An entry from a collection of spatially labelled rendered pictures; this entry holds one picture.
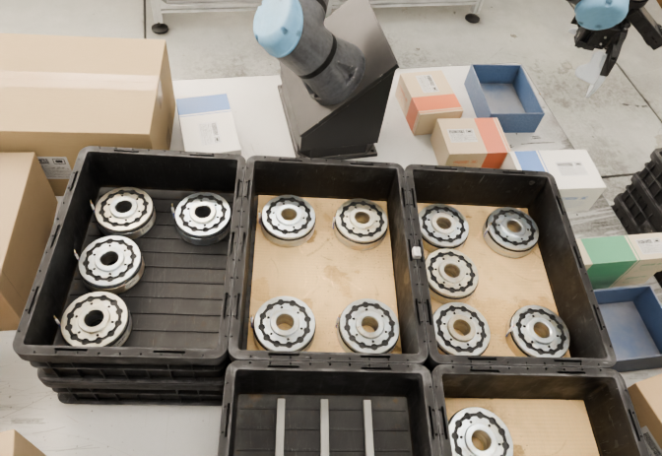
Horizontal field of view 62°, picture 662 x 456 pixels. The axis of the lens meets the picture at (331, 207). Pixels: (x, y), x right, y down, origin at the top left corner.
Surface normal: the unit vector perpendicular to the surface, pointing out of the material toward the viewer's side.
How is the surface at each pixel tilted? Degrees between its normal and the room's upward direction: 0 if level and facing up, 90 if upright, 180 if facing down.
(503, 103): 0
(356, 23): 44
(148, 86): 0
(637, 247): 0
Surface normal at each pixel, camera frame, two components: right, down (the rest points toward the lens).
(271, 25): -0.62, -0.22
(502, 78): 0.11, 0.80
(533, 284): 0.11, -0.60
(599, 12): -0.19, 0.94
